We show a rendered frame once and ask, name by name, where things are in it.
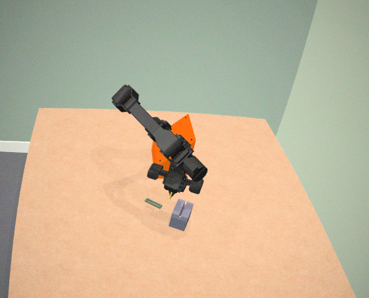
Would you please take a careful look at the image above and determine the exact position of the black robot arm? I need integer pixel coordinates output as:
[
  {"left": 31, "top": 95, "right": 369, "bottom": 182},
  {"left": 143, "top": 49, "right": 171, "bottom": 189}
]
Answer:
[{"left": 112, "top": 84, "right": 208, "bottom": 194}]

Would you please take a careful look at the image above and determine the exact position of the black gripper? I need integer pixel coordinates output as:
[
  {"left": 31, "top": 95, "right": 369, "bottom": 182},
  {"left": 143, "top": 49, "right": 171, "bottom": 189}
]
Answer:
[{"left": 147, "top": 163, "right": 204, "bottom": 194}]

